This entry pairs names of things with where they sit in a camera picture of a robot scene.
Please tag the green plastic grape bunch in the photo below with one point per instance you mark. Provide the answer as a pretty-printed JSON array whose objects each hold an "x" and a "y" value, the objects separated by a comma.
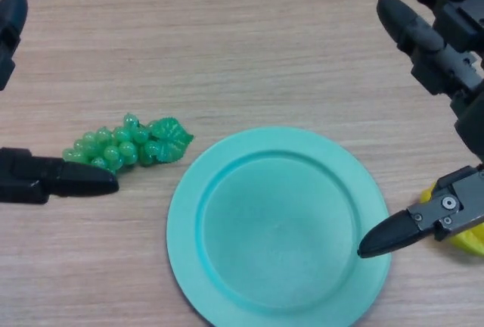
[{"x": 125, "y": 147}]

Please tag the yellow plastic starfruit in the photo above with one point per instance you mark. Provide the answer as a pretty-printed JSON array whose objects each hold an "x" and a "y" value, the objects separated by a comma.
[{"x": 469, "y": 241}]

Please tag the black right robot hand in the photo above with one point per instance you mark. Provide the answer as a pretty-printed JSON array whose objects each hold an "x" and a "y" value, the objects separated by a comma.
[{"x": 463, "y": 24}]

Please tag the teal round plate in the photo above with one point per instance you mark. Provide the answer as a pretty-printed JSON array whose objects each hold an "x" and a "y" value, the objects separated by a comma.
[{"x": 272, "y": 228}]

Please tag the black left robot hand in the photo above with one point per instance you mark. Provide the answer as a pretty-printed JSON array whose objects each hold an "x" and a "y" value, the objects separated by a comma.
[{"x": 79, "y": 181}]

